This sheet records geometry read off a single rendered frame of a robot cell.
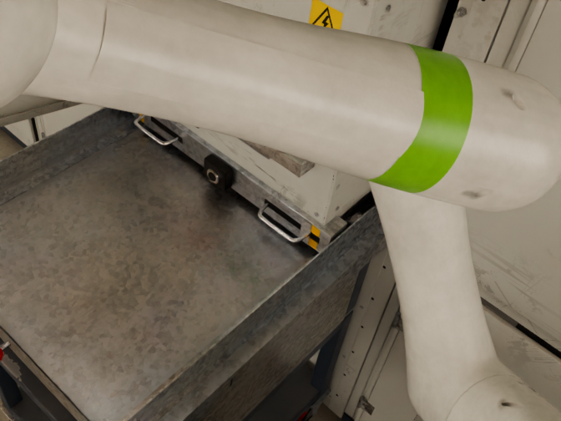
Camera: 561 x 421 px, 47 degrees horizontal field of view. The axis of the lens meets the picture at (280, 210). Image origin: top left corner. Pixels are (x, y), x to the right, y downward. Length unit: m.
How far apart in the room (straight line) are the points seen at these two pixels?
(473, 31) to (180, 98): 0.69
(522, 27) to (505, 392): 0.51
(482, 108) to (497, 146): 0.03
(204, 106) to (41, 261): 0.82
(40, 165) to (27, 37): 1.09
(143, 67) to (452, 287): 0.50
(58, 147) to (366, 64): 0.98
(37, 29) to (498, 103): 0.35
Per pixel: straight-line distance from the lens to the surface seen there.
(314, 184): 1.13
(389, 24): 0.96
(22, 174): 1.36
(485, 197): 0.56
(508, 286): 1.25
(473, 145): 0.52
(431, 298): 0.80
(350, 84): 0.46
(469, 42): 1.07
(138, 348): 1.10
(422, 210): 0.73
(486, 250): 1.22
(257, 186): 1.23
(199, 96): 0.44
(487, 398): 0.84
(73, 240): 1.25
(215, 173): 1.26
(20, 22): 0.29
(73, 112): 2.14
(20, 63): 0.30
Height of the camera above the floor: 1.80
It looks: 47 degrees down
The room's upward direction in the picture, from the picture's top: 9 degrees clockwise
